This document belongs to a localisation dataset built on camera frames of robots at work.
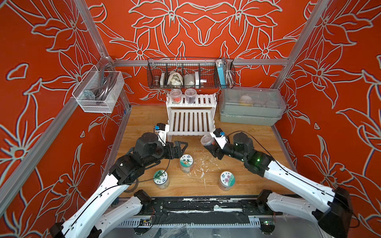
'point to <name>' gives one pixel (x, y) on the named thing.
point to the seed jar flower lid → (226, 181)
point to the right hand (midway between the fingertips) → (205, 142)
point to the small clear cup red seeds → (176, 95)
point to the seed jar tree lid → (161, 179)
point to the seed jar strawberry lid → (186, 163)
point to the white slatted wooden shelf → (196, 118)
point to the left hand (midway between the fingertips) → (181, 143)
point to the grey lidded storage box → (251, 105)
